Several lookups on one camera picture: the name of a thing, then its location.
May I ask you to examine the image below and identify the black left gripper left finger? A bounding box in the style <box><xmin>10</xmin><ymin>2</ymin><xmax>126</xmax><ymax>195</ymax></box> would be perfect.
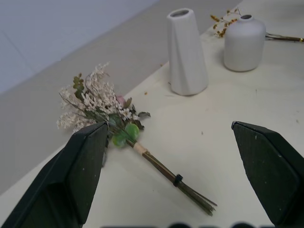
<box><xmin>0</xmin><ymin>121</ymin><xmax>109</xmax><ymax>228</ymax></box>

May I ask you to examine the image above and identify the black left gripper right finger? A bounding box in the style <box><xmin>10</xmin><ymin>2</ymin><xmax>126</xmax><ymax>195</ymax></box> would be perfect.
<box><xmin>231</xmin><ymin>121</ymin><xmax>304</xmax><ymax>228</ymax></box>

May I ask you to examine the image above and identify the short round white vase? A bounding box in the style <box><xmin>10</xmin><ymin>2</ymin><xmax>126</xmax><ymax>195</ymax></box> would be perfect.
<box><xmin>223</xmin><ymin>14</ymin><xmax>266</xmax><ymax>72</ymax></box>

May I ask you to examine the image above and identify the tall white faceted vase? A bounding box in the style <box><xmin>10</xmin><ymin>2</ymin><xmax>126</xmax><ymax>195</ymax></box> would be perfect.
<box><xmin>166</xmin><ymin>8</ymin><xmax>209</xmax><ymax>96</ymax></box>

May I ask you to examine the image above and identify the white dried flower bouquet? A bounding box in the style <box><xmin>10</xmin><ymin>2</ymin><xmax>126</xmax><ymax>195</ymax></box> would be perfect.
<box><xmin>56</xmin><ymin>62</ymin><xmax>218</xmax><ymax>217</ymax></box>

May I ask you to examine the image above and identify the yellow dried flower bouquet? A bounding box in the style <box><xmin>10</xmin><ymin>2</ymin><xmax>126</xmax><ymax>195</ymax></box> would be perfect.
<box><xmin>209</xmin><ymin>7</ymin><xmax>304</xmax><ymax>43</ymax></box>

